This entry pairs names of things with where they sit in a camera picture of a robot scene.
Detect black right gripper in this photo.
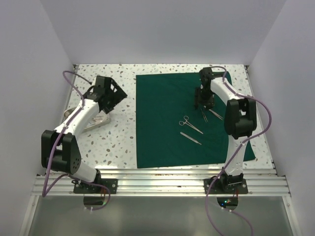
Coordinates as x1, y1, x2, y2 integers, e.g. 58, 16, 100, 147
194, 87, 214, 111

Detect stainless steel tray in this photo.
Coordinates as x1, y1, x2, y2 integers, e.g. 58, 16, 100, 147
63, 107, 111, 133

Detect short steel tweezers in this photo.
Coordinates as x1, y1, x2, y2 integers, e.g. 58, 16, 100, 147
200, 108, 208, 123

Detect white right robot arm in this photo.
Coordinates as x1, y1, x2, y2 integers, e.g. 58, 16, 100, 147
194, 67, 257, 194

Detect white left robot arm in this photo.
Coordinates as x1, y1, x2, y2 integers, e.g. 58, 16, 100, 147
41, 76, 127, 193

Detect dark green surgical cloth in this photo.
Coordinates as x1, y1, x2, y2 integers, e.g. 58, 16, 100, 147
135, 71, 256, 169

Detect flat steel tweezers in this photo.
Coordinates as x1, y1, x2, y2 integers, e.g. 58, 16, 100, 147
209, 109, 223, 120

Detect steel scissor forceps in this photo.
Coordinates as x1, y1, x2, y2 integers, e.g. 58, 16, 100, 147
179, 116, 204, 134

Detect steel scalpel handle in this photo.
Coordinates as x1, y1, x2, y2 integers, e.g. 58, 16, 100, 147
180, 132, 202, 145

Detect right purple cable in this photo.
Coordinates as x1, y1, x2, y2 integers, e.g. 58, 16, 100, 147
202, 65, 273, 236

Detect purple cable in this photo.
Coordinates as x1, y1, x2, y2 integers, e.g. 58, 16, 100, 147
202, 65, 273, 236
41, 70, 110, 212

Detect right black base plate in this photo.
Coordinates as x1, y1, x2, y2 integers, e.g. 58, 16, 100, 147
203, 178, 249, 195

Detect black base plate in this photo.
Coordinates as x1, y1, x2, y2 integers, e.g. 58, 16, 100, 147
203, 178, 249, 195
71, 178, 118, 194

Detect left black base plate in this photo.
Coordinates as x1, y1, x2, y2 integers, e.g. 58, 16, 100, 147
71, 178, 118, 194

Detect aluminium rail frame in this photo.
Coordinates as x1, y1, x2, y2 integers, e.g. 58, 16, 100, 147
20, 64, 301, 236

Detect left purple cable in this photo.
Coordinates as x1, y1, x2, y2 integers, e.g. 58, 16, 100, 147
41, 70, 110, 212

